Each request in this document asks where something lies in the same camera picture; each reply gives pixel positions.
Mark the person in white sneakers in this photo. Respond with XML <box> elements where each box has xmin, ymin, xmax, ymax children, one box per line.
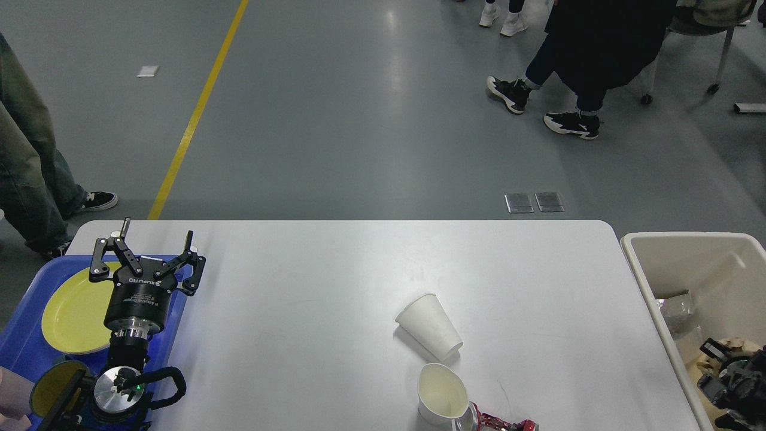
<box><xmin>478</xmin><ymin>0</ymin><xmax>530</xmax><ymax>37</ymax></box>

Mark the brown paper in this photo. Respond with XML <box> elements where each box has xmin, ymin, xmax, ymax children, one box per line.
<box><xmin>693</xmin><ymin>336</ymin><xmax>762</xmax><ymax>374</ymax></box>

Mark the floor socket plate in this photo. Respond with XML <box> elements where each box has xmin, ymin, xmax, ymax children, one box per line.
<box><xmin>534</xmin><ymin>193</ymin><xmax>566</xmax><ymax>213</ymax></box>
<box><xmin>505</xmin><ymin>193</ymin><xmax>534</xmax><ymax>214</ymax></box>

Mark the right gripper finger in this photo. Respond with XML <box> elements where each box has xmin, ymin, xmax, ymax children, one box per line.
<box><xmin>699</xmin><ymin>338</ymin><xmax>735</xmax><ymax>363</ymax></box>
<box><xmin>697</xmin><ymin>373</ymin><xmax>729</xmax><ymax>403</ymax></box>

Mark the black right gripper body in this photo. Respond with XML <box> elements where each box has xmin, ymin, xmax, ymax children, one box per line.
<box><xmin>724</xmin><ymin>350</ymin><xmax>765</xmax><ymax>420</ymax></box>

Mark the blue plastic tray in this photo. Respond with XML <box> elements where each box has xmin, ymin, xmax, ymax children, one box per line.
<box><xmin>0</xmin><ymin>255</ymin><xmax>193</xmax><ymax>431</ymax></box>

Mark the pink mug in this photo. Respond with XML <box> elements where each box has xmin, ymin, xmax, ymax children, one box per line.
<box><xmin>1</xmin><ymin>366</ymin><xmax>34</xmax><ymax>430</ymax></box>

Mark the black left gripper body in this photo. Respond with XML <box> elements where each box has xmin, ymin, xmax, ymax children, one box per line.
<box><xmin>104</xmin><ymin>275</ymin><xmax>178</xmax><ymax>339</ymax></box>

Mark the person in jeans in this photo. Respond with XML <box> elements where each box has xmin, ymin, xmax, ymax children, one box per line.
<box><xmin>1</xmin><ymin>38</ymin><xmax>118</xmax><ymax>260</ymax></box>

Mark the office chair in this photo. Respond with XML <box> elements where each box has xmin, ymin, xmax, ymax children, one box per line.
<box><xmin>640</xmin><ymin>0</ymin><xmax>758</xmax><ymax>106</ymax></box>

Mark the brown paper bag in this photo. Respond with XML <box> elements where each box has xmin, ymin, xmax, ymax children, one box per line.
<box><xmin>685</xmin><ymin>353</ymin><xmax>728</xmax><ymax>431</ymax></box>

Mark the person in black coat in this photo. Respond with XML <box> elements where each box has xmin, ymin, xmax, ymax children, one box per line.
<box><xmin>486</xmin><ymin>1</ymin><xmax>677</xmax><ymax>140</ymax></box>

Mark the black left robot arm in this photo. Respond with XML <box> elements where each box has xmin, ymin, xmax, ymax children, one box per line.
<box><xmin>29</xmin><ymin>218</ymin><xmax>207</xmax><ymax>430</ymax></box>

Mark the beige plastic bin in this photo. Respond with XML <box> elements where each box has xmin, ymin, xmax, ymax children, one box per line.
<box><xmin>621</xmin><ymin>232</ymin><xmax>765</xmax><ymax>430</ymax></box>

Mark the white paper on floor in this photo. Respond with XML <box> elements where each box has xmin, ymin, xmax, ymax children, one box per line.
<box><xmin>136</xmin><ymin>65</ymin><xmax>160</xmax><ymax>77</ymax></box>

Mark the left floor socket plate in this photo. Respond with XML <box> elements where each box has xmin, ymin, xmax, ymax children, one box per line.
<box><xmin>505</xmin><ymin>193</ymin><xmax>534</xmax><ymax>214</ymax></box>

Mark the white paper cup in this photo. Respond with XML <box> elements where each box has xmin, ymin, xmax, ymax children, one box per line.
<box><xmin>394</xmin><ymin>293</ymin><xmax>463</xmax><ymax>361</ymax></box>
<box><xmin>418</xmin><ymin>363</ymin><xmax>470</xmax><ymax>426</ymax></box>

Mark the white bar on floor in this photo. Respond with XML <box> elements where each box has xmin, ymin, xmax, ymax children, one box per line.
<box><xmin>733</xmin><ymin>102</ymin><xmax>766</xmax><ymax>114</ymax></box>

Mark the yellow plate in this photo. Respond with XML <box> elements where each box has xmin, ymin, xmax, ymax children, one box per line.
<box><xmin>41</xmin><ymin>268</ymin><xmax>113</xmax><ymax>338</ymax></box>

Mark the right floor socket plate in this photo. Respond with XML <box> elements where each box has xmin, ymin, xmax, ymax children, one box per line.
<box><xmin>534</xmin><ymin>193</ymin><xmax>566</xmax><ymax>213</ymax></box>

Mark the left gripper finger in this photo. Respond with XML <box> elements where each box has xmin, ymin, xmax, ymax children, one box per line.
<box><xmin>153</xmin><ymin>230</ymin><xmax>206</xmax><ymax>296</ymax></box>
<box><xmin>89</xmin><ymin>217</ymin><xmax>144</xmax><ymax>283</ymax></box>

